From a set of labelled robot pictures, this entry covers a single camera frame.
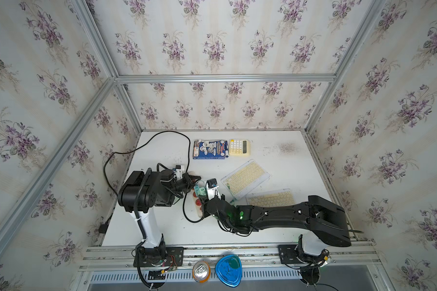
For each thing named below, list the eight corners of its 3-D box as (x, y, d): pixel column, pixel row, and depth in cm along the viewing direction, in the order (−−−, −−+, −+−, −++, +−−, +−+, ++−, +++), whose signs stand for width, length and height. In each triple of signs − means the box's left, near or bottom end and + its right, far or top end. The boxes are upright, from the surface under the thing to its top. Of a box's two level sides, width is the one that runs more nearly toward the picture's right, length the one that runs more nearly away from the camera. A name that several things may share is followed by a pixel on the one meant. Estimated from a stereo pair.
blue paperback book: (192, 160, 108) (191, 156, 105) (194, 143, 116) (193, 139, 113) (225, 160, 108) (225, 156, 105) (225, 143, 116) (225, 139, 113)
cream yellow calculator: (229, 155, 109) (229, 153, 107) (228, 141, 116) (228, 139, 115) (251, 155, 109) (251, 153, 107) (249, 141, 117) (249, 139, 115)
